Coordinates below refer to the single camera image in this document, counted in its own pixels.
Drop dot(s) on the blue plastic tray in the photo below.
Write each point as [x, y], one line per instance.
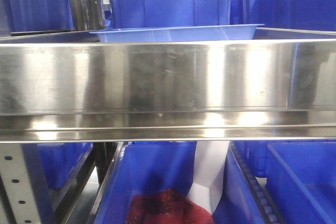
[178, 34]

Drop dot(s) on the grey perforated shelf upright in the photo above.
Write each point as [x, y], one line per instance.
[17, 176]

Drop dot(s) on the white plastic sheet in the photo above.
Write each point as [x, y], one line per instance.
[208, 175]

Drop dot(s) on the lower middle blue bin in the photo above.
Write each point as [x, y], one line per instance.
[147, 169]

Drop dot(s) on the red mesh bag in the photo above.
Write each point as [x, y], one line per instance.
[165, 207]

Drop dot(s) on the lower left blue bin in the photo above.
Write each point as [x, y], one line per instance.
[60, 159]

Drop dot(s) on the lower right blue bin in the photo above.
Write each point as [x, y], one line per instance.
[299, 178]

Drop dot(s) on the black roller track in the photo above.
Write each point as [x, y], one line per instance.
[260, 198]

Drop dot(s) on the upper right blue bin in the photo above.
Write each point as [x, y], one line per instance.
[290, 14]

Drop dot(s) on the upper left blue bin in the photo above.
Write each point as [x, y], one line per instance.
[38, 15]

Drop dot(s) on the stainless steel shelf rail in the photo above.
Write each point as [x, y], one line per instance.
[204, 90]

